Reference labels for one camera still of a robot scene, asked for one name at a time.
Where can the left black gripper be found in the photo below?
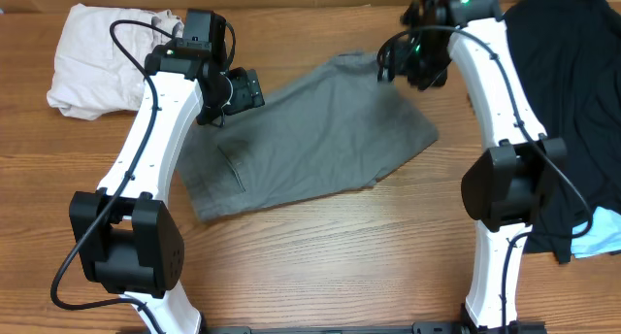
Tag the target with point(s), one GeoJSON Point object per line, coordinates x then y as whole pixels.
{"type": "Point", "coordinates": [249, 95]}

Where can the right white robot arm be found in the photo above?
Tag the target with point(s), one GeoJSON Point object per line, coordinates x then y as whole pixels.
{"type": "Point", "coordinates": [513, 179]}

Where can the black t-shirt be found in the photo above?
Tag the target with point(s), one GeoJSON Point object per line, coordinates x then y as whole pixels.
{"type": "Point", "coordinates": [567, 56]}

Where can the light blue garment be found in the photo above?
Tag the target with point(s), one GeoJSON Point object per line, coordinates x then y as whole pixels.
{"type": "Point", "coordinates": [603, 237]}

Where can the grey shorts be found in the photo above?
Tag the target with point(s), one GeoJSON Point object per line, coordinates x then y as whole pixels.
{"type": "Point", "coordinates": [337, 128]}

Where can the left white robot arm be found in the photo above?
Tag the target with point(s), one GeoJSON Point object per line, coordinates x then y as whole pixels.
{"type": "Point", "coordinates": [126, 238]}

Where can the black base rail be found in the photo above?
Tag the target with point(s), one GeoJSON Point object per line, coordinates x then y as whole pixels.
{"type": "Point", "coordinates": [330, 329]}

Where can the folded beige shorts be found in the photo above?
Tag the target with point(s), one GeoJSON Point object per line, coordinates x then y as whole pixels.
{"type": "Point", "coordinates": [92, 76]}

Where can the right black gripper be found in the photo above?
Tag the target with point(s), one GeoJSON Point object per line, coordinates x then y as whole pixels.
{"type": "Point", "coordinates": [418, 75]}

